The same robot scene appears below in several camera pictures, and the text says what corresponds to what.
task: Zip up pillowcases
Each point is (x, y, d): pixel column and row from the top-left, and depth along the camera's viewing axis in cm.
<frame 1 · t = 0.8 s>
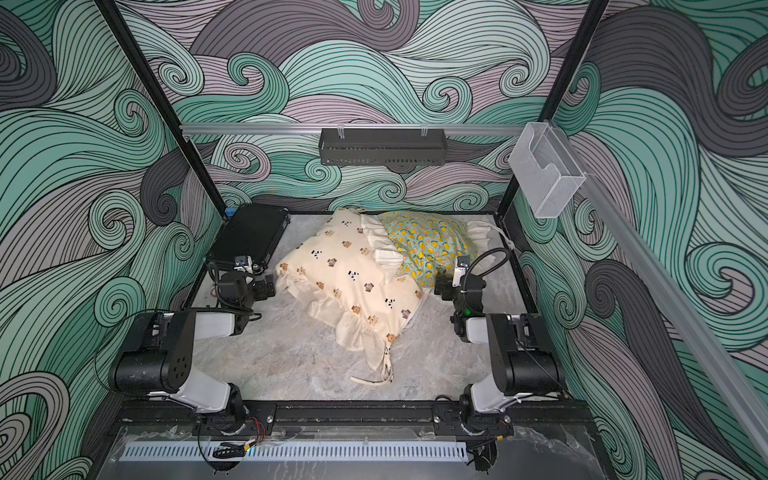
left hand: (255, 274, 94), fingers open
right hand: (452, 273, 94), fingers open
cream animal print pillow: (346, 272, 92), point 11 cm above the table
lemon print teal pillow: (431, 243, 94), point 15 cm above the table

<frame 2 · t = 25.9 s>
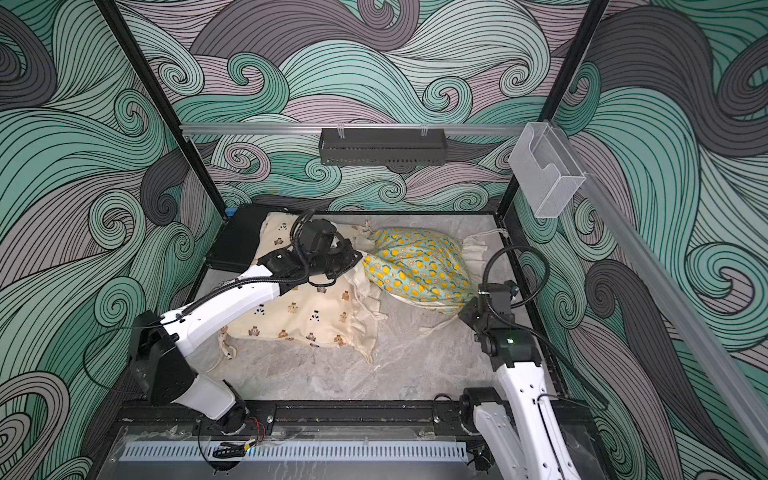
left hand: (364, 250, 77), fingers closed
right hand: (469, 307, 77), fingers closed
cream animal print pillow: (341, 313, 89), point 5 cm above the table
lemon print teal pillow: (421, 268, 87), point 15 cm above the table

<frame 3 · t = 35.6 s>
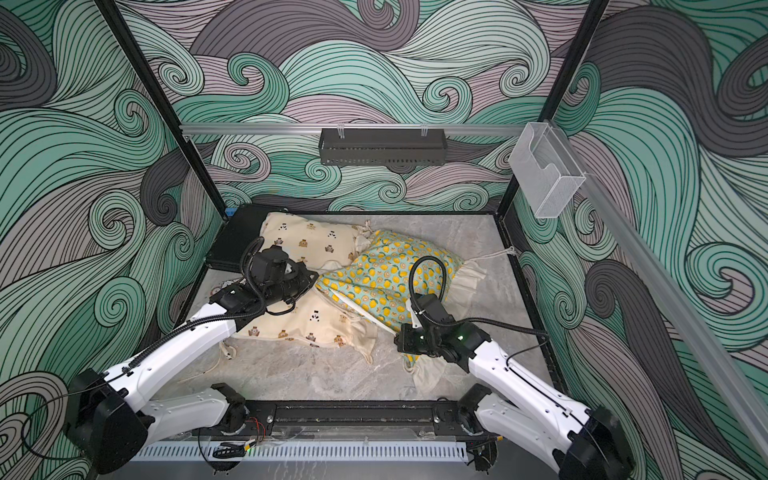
left hand: (319, 269, 78), fingers closed
right hand: (391, 343, 77), fingers closed
lemon print teal pillow: (376, 281, 89), point 11 cm above the table
the other named things where they were.

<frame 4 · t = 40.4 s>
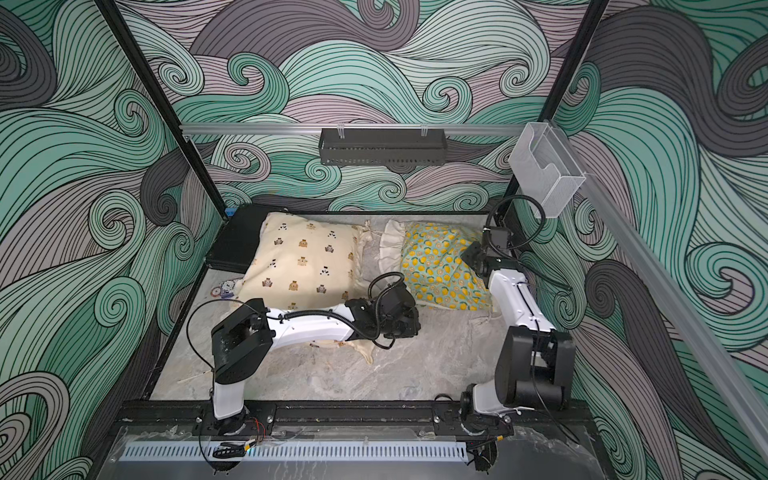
left hand: (426, 325, 79), fingers closed
right hand: (468, 252, 89), fingers open
lemon print teal pillow: (439, 276, 93), point 9 cm above the table
